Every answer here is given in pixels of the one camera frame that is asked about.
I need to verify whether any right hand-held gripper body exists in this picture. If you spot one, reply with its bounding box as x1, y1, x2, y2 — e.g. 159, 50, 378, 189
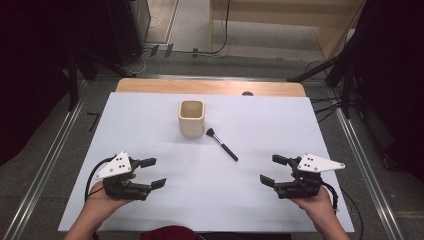
273, 153, 346, 200

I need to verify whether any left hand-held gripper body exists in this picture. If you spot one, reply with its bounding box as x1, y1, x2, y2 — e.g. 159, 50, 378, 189
94, 151, 153, 202

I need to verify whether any black makeup brush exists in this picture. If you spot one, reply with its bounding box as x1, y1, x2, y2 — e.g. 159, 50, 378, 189
205, 127, 239, 163

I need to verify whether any beige square cup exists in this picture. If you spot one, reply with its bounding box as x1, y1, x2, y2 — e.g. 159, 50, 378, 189
177, 99, 206, 138

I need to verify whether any person's right hand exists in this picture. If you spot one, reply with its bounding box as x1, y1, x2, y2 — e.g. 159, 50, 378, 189
289, 188, 334, 224

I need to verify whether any person's left hand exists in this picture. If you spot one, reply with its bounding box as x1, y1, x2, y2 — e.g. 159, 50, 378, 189
83, 186, 134, 223

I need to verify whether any white table sheet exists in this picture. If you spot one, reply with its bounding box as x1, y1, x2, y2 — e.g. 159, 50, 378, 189
58, 92, 355, 233

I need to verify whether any person's dark red clothing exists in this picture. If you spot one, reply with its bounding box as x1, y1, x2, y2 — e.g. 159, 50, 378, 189
139, 225, 205, 240

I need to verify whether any black tape mark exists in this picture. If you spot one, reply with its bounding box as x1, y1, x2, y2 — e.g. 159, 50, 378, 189
86, 112, 101, 133

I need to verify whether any wooden table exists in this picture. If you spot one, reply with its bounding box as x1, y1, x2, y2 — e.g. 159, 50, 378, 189
115, 78, 307, 98

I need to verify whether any black metal stand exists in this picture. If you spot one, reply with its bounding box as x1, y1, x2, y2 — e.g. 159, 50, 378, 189
66, 46, 135, 113

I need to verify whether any black tripod stand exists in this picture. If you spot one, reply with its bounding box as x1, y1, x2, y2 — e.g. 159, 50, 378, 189
287, 49, 357, 120

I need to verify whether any dark curtain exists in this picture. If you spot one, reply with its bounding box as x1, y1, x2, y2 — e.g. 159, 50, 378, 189
346, 0, 424, 183
0, 0, 113, 167

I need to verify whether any black cabinet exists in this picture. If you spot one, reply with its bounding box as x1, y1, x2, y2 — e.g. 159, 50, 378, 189
106, 0, 152, 66

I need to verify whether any light wooden shelf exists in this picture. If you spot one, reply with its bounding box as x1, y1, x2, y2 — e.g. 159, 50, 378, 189
209, 0, 368, 62

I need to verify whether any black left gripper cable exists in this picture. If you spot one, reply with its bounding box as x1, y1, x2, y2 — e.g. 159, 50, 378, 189
84, 157, 116, 202

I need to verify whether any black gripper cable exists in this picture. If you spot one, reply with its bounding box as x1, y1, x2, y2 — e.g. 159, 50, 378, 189
320, 181, 340, 213
84, 157, 116, 202

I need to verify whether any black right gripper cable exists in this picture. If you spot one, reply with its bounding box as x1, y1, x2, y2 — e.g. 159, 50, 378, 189
320, 181, 340, 213

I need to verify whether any thin black cable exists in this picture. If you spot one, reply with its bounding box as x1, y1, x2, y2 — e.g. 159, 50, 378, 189
339, 187, 365, 240

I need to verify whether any metal floor rail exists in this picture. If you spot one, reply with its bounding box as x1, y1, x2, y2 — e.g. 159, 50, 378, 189
328, 89, 405, 240
2, 79, 88, 240

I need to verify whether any bundle of black cables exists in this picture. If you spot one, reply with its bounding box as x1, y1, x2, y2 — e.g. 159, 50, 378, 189
309, 95, 344, 123

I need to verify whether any white floor cable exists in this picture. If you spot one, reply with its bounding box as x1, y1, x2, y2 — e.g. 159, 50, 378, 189
126, 14, 162, 76

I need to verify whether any black floor cable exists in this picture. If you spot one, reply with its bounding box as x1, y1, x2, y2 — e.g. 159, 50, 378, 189
173, 0, 232, 56

